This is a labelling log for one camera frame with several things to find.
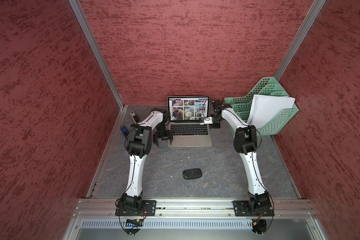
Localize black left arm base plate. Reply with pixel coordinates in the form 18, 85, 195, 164
115, 200, 157, 218

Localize white paper stack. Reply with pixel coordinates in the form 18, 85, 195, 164
247, 95, 296, 129

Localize aluminium front rail frame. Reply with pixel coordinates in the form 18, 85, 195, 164
63, 198, 327, 240

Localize silver laptop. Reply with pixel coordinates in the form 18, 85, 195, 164
167, 96, 212, 148

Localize left aluminium corner post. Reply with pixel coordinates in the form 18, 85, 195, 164
69, 0, 125, 110

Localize right aluminium corner post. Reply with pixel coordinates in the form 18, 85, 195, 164
274, 0, 326, 81

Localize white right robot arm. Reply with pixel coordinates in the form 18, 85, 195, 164
212, 100, 274, 217

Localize green circuit board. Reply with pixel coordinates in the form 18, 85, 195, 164
125, 219, 144, 227

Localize green plastic desk organizer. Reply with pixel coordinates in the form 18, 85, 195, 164
223, 77, 299, 136

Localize black wireless mouse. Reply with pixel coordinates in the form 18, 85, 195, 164
183, 168, 203, 180

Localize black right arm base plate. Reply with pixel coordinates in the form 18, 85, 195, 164
232, 200, 275, 218

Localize blue black stapler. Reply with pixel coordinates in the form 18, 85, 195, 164
120, 125, 129, 139

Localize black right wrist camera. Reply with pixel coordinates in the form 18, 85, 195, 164
213, 100, 222, 111

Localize beige black stapler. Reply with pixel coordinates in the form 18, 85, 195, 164
130, 111, 140, 124

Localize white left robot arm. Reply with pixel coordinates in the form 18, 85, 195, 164
118, 108, 173, 215

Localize aluminium corner post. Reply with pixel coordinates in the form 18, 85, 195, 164
69, 0, 125, 110
274, 0, 326, 81

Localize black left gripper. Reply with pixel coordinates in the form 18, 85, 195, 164
152, 121, 173, 146

